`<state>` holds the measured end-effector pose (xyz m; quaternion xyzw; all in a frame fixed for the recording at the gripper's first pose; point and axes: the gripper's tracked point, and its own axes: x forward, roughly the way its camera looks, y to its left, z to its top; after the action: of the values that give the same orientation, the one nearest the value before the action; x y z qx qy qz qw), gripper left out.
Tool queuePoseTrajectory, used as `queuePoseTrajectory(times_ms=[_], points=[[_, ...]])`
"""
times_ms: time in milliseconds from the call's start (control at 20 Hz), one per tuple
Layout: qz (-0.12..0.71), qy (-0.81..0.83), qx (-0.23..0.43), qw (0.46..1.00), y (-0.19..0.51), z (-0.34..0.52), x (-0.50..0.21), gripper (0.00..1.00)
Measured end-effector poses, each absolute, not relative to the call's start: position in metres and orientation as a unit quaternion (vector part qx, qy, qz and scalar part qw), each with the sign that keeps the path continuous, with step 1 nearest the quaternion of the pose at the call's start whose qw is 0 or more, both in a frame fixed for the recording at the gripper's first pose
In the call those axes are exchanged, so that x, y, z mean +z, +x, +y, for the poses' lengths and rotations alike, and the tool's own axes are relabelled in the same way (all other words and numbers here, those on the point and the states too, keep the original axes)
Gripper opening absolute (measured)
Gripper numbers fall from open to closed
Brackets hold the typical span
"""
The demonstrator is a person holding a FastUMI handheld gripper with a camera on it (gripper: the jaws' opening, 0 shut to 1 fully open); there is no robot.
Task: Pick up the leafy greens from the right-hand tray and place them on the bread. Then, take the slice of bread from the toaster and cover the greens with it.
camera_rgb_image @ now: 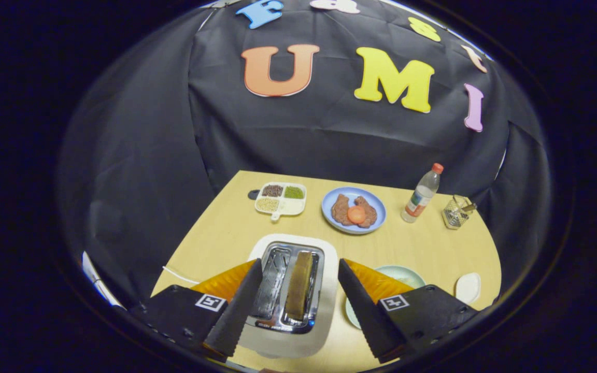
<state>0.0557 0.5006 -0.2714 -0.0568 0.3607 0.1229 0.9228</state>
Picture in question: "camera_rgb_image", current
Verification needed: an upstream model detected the blue plate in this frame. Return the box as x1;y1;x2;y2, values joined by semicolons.
321;186;387;235

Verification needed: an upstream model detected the brown meat patty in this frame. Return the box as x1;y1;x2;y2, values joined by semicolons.
331;194;353;226
353;196;378;228

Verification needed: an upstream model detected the small white square plate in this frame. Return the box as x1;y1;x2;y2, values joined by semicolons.
454;272;481;305

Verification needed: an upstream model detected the white toaster cable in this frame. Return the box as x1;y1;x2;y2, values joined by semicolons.
162;265;201;285

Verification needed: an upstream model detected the white toaster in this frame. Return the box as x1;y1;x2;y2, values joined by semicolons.
239;233;339;359

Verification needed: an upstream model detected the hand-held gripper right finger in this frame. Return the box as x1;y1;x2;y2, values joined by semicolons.
337;258;486;363

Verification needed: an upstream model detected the white divided seed dish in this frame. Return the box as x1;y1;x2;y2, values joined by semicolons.
254;182;307;222

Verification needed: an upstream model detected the metal wire basket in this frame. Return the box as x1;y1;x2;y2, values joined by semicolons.
443;195;478;230

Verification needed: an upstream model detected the brown toast slice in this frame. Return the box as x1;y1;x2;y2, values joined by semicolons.
285;251;314;322

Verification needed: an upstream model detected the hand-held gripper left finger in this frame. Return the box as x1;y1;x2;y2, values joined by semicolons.
132;258;264;362

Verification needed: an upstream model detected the clear bottle with red cap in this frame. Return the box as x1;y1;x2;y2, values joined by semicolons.
401;163;444;223

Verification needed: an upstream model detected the black backdrop cloth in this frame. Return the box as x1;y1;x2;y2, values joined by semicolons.
58;0;553;306

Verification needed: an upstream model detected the pale green round plate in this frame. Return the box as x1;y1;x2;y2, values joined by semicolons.
345;265;427;330

